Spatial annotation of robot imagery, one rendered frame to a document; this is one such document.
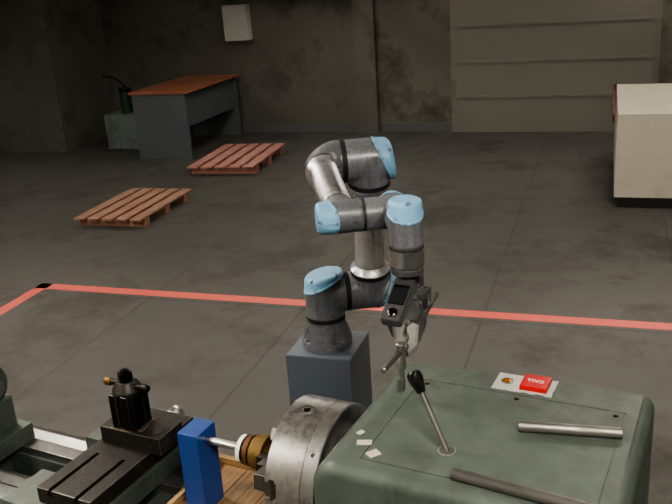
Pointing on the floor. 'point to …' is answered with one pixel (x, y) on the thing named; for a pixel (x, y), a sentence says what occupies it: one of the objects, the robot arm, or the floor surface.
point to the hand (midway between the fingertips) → (407, 352)
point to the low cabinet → (643, 145)
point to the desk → (184, 113)
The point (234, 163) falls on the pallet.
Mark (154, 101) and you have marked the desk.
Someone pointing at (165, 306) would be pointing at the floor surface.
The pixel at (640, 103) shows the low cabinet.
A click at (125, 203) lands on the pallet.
